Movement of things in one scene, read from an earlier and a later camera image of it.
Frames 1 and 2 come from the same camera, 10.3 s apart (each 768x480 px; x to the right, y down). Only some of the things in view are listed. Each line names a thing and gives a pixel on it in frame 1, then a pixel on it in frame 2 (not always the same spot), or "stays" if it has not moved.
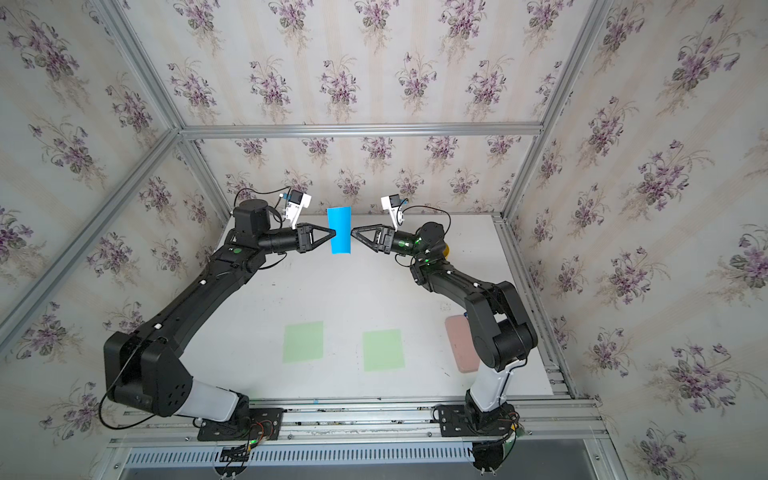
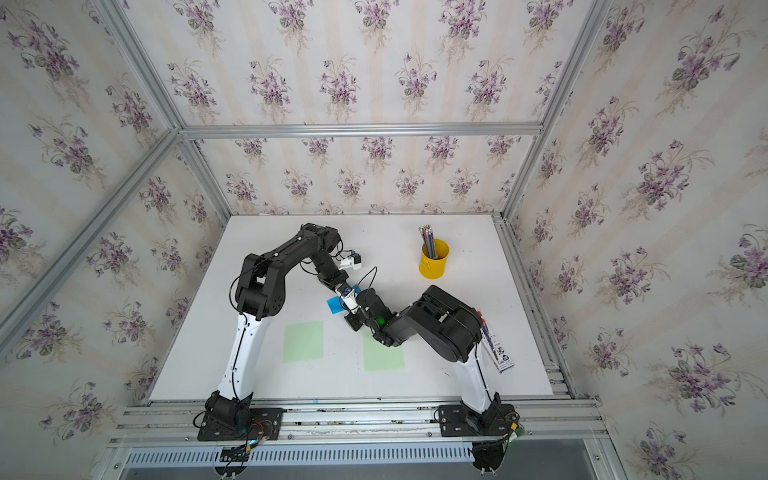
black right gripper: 389,242 to 349,320
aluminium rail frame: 566,419 stays
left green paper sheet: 302,342 stays
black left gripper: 301,237 to 337,281
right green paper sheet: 382,350 stays
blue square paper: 340,220 to 334,303
